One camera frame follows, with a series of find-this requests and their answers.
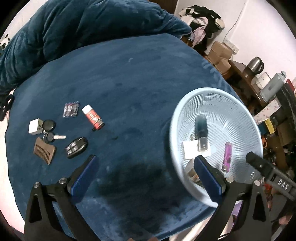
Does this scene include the purple lighter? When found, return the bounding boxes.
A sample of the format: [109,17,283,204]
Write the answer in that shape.
[221,142,232,173]

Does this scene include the brown wooden comb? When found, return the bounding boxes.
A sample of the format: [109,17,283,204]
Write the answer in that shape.
[33,137,56,165]

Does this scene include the black remote key fob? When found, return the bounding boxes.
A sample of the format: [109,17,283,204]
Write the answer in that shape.
[65,137,88,159]

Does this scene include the black car key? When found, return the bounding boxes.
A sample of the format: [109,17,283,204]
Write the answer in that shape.
[43,132,66,143]

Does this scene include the black cylindrical tube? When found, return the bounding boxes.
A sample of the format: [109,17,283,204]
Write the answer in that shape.
[194,114,208,152]

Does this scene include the white wall charger plug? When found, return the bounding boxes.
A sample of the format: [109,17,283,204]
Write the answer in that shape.
[28,118,44,135]

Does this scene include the black oval key fob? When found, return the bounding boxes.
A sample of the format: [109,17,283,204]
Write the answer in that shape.
[42,120,56,132]

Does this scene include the red and white lighter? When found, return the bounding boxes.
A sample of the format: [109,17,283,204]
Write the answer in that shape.
[82,104,105,131]

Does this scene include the pack of blue batteries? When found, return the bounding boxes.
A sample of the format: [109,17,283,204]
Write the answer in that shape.
[63,101,79,118]

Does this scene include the light blue mesh basket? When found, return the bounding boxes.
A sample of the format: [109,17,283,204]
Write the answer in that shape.
[169,87,263,207]

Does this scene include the stainless steel kettle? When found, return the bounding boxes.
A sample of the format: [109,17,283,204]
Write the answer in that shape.
[242,56,264,78]

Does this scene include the stacked cardboard boxes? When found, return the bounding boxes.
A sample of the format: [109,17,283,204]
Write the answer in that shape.
[206,41,232,74]

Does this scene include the blue plush table cover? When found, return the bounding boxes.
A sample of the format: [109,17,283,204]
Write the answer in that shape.
[5,34,234,240]

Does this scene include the pile of clothes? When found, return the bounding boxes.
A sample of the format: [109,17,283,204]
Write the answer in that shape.
[178,5,225,48]

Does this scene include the dark blue plush blanket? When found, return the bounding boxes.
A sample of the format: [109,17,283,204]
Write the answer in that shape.
[1,1,191,95]

